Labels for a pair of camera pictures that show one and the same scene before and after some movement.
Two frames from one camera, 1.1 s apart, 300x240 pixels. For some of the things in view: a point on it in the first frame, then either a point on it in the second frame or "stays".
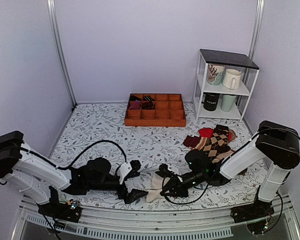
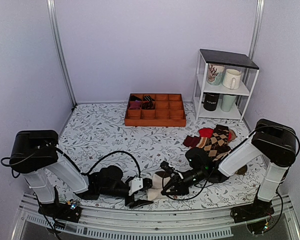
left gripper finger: x=134 y=194 → x=137 y=203
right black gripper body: x=184 y=192 stays
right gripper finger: x=166 y=190 stays
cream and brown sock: x=157 y=184 stays
